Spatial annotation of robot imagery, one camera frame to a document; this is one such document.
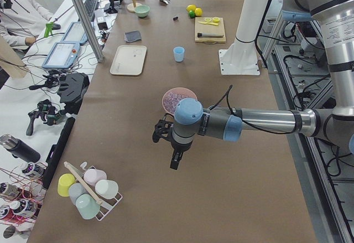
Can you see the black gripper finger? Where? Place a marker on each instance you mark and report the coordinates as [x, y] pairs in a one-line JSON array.
[[174, 163]]

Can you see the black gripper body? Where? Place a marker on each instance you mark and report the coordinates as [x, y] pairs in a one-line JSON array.
[[180, 146]]

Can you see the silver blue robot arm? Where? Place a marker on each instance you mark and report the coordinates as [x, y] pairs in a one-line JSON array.
[[335, 125]]

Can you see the pink bowl of ice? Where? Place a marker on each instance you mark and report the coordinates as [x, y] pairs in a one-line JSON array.
[[173, 96]]

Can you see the white cup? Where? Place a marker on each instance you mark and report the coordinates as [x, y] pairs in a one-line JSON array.
[[107, 189]]

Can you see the light blue plastic cup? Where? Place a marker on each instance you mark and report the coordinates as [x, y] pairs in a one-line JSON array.
[[179, 52]]

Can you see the pink cup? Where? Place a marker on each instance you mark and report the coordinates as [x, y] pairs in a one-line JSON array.
[[92, 176]]

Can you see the mint green cup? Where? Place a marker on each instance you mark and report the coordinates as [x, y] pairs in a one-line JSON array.
[[87, 206]]

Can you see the grey cup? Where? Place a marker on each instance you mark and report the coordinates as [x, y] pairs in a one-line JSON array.
[[76, 190]]

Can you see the yellow cup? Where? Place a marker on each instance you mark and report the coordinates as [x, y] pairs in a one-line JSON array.
[[64, 183]]

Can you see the cream plastic tray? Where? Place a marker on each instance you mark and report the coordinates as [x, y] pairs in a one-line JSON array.
[[128, 60]]

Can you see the grey folded cloth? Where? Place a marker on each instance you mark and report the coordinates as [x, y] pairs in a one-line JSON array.
[[133, 36]]

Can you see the steel muddler black tip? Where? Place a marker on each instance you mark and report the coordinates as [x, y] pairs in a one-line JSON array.
[[209, 35]]

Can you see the black plastic stand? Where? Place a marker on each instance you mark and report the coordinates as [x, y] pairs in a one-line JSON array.
[[71, 91]]

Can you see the wooden cutting board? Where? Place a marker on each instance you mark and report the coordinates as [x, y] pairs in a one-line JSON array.
[[202, 28]]

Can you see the yellow plastic knife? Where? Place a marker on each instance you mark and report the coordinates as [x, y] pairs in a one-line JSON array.
[[208, 23]]

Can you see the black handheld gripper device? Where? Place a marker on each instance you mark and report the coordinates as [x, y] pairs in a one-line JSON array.
[[48, 114]]

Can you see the green lime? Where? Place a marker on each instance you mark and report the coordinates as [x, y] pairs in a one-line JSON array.
[[192, 14]]

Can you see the mint green bowl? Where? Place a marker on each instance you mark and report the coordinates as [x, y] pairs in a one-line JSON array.
[[142, 11]]

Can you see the lemon half near edge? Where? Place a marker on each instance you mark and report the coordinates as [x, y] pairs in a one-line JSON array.
[[216, 19]]

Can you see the whole yellow lemon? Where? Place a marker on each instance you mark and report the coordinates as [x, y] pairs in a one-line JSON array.
[[191, 7], [198, 12]]

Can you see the teach pendant near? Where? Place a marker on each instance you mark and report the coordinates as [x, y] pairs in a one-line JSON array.
[[62, 55]]

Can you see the teach pendant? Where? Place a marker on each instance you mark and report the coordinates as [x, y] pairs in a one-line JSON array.
[[75, 33], [62, 55]]

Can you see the teach pendant far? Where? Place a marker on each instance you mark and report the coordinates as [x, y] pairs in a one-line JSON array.
[[75, 33]]

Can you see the black keyboard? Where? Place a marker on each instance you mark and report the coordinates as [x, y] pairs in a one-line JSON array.
[[91, 6]]

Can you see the black thermos bottle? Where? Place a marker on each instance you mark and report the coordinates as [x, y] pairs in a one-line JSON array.
[[19, 149]]

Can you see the seated person white shirt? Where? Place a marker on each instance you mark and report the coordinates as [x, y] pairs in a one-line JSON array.
[[23, 23]]

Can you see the white wire cup rack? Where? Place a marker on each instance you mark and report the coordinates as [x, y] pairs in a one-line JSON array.
[[106, 205]]

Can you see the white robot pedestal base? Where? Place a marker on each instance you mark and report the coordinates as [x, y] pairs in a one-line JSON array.
[[241, 57]]

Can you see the aluminium frame post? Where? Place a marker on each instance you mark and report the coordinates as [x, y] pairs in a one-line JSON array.
[[90, 33]]

